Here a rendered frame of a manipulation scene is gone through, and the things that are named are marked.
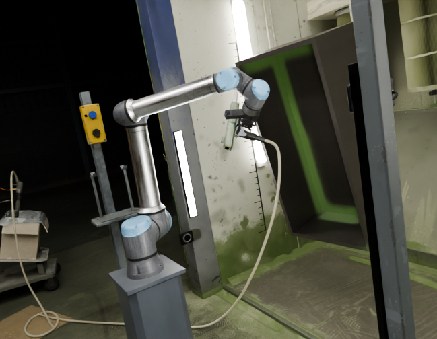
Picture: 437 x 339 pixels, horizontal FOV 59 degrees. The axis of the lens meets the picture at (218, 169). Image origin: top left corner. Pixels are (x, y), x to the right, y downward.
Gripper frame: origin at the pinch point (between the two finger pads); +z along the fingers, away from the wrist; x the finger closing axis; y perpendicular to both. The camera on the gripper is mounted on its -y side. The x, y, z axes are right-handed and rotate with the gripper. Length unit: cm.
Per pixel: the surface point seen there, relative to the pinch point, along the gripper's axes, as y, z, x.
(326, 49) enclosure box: 31, -44, 29
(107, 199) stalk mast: -65, 95, -11
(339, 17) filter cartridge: 75, 16, 153
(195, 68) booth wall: -27, 40, 79
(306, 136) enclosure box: 55, 33, 39
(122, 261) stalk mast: -44, 122, -44
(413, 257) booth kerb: 155, 70, -14
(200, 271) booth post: 13, 121, -39
